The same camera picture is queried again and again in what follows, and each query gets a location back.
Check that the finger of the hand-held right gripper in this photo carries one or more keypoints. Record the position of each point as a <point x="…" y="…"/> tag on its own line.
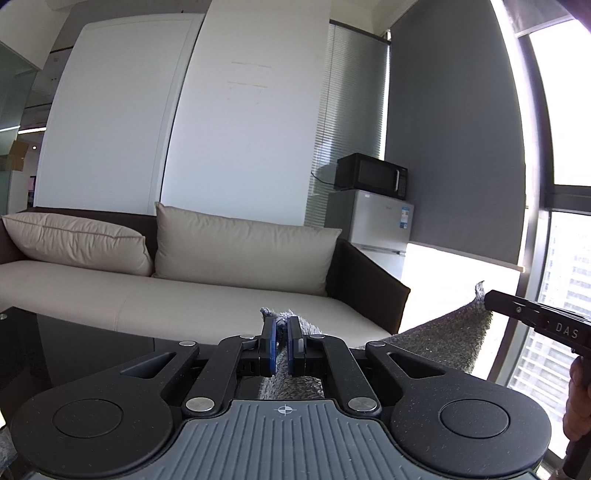
<point x="505" y="304"/>

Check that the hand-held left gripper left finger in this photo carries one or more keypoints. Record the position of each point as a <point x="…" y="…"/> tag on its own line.
<point x="272" y="347"/>

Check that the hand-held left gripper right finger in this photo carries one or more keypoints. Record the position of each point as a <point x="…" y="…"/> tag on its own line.
<point x="292" y="347"/>

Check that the grey towel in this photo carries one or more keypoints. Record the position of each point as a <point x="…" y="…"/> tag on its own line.
<point x="443" y="339"/>

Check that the person's right hand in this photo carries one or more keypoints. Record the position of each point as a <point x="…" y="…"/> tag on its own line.
<point x="578" y="401"/>

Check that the beige and brown sofa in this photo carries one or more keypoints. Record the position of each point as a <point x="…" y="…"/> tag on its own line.
<point x="184" y="302"/>

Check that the large beige cushion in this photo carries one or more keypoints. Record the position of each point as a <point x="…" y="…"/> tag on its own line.
<point x="240" y="251"/>

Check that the white mini fridge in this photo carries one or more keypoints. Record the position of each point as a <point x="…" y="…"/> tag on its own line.
<point x="369" y="221"/>

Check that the grey roller shade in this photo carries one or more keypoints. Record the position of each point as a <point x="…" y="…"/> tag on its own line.
<point x="452" y="138"/>

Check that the black microwave oven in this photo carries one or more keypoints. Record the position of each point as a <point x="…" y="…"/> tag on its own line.
<point x="371" y="175"/>

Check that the white panel board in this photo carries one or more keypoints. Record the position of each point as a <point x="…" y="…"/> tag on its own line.
<point x="111" y="120"/>
<point x="249" y="129"/>

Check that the small beige cushion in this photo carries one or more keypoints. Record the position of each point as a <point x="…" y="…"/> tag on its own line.
<point x="74" y="244"/>

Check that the grey window blind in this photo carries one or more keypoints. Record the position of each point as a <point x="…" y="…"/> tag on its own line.
<point x="353" y="106"/>

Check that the cardboard box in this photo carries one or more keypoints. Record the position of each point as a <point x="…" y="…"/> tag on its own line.
<point x="17" y="156"/>

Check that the dark window frame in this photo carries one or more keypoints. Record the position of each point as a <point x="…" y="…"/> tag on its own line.
<point x="570" y="198"/>

